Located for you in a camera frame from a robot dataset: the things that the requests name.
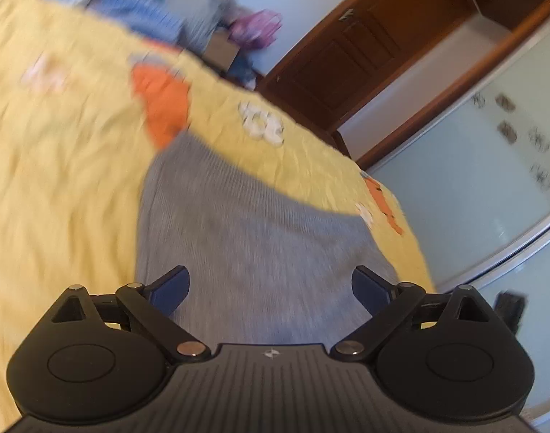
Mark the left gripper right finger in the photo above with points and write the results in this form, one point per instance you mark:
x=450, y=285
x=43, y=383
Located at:
x=372, y=291

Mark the glass sliding wardrobe doors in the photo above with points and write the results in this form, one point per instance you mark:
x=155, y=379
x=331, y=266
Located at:
x=475, y=187

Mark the grey padded bundle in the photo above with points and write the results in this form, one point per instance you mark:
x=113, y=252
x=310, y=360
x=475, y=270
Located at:
x=199, y=20

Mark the yellow patterned bed cover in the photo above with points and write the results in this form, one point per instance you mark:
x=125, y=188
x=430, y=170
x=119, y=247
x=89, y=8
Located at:
x=85, y=107

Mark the grey and navy knit sweater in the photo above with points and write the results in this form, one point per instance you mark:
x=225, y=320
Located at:
x=264, y=269

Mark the brown wooden door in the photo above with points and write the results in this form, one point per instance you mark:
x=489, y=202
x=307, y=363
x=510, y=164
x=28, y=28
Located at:
x=360, y=47

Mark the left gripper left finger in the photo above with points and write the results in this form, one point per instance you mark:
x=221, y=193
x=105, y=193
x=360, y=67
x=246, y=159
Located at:
x=168, y=291

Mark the cardboard box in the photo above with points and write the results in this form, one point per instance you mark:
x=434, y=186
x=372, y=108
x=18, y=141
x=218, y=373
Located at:
x=221, y=51

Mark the pink plastic bag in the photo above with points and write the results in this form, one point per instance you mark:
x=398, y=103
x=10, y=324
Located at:
x=256, y=31

